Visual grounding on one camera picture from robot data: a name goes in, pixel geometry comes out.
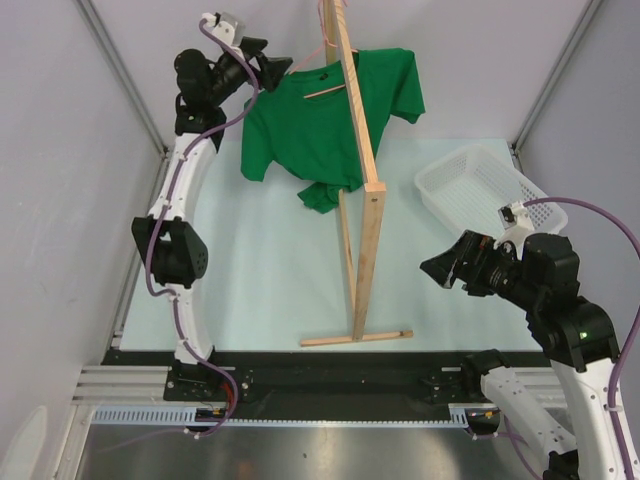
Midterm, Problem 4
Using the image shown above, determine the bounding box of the green t shirt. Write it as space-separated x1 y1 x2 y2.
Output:
240 48 426 214

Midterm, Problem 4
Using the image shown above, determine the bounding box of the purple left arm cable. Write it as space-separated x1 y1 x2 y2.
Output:
97 17 264 454

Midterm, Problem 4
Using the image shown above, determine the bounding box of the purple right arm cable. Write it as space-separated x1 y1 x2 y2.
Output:
499 197 640 480

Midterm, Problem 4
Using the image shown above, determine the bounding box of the left aluminium frame post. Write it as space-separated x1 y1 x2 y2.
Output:
72 0 168 156

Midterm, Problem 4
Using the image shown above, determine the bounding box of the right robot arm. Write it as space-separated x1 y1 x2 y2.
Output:
420 231 639 479

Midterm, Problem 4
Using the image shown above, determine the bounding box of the pink wire hanger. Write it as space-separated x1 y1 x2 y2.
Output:
289 1 362 100

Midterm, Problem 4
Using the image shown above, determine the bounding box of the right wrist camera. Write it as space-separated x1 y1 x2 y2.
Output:
495 201 535 258

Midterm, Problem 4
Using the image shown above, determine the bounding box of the wooden clothes rack stand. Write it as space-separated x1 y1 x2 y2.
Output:
299 0 415 348

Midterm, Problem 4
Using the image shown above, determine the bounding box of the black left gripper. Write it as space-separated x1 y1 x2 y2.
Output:
206 37 291 107

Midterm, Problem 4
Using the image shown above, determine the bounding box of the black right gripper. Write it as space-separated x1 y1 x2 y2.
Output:
419 227 541 309

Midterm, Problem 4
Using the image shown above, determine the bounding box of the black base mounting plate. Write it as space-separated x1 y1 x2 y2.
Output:
102 350 549 417

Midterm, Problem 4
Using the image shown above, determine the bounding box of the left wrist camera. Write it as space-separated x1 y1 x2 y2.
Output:
201 12 245 53

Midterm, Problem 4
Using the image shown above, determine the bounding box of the white plastic basket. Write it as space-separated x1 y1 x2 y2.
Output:
414 144 547 238

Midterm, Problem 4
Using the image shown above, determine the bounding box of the right aluminium frame post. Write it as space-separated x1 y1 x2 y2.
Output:
511 0 605 154

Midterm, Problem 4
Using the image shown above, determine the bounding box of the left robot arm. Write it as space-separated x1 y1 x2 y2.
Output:
131 37 293 401

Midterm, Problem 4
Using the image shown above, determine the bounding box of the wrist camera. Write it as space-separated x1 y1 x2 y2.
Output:
201 12 245 53
495 201 535 258

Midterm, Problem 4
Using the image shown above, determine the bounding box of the white slotted cable duct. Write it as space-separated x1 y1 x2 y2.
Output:
92 403 500 429

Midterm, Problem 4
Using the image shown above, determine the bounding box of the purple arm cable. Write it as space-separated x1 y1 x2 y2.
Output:
97 17 264 454
499 197 640 480

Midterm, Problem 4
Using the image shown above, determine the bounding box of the aluminium frame post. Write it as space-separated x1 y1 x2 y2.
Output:
511 0 605 154
72 0 168 156

